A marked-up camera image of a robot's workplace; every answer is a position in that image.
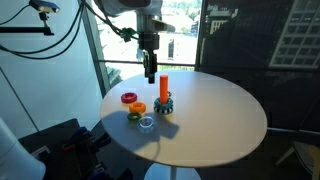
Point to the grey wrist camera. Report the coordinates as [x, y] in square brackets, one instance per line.
[163, 25]

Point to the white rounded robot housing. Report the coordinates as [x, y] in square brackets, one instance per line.
[16, 156]

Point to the pile of dark clamps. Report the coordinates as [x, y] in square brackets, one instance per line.
[83, 146]

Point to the grey window mullion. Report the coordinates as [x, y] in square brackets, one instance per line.
[96, 50]

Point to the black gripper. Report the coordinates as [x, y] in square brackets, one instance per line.
[148, 41]

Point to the camera on stand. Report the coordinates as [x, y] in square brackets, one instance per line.
[43, 5]

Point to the white round table pedestal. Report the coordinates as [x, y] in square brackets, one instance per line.
[160, 173]

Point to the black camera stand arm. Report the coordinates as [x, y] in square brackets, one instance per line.
[23, 30]

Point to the pale chair with wooden legs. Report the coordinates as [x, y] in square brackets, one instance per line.
[306, 156]

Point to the grey window handrail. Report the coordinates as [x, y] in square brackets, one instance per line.
[176, 63]

